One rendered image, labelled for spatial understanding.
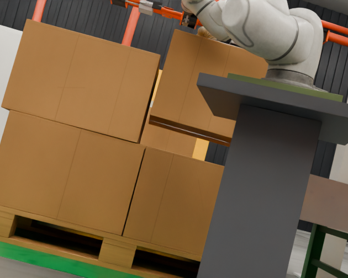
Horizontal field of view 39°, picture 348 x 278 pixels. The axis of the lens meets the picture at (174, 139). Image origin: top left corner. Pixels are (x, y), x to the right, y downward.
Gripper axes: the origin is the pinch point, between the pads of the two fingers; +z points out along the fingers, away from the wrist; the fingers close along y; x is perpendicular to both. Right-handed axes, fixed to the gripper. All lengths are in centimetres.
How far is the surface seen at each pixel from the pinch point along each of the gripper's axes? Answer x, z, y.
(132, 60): -17.9, -21.6, 31.9
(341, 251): 142, 93, 96
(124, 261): 1, -22, 116
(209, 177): 27, -21, 72
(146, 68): -11.2, -21.7, 33.6
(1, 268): -38, -64, 120
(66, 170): -33, -22, 85
